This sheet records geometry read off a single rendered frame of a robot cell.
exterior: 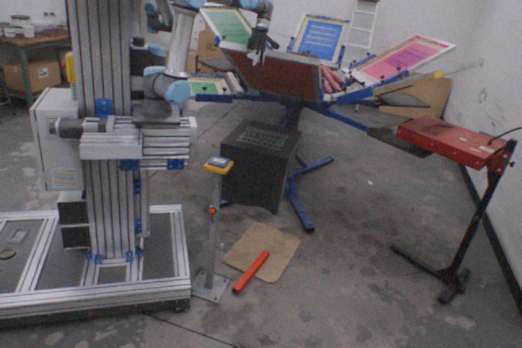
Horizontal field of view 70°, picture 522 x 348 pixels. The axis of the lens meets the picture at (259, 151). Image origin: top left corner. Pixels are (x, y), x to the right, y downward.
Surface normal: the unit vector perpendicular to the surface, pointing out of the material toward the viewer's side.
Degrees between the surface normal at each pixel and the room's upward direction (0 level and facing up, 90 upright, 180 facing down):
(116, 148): 90
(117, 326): 0
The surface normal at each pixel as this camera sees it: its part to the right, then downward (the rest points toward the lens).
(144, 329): 0.12, -0.89
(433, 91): -0.26, 0.20
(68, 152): 0.25, 0.46
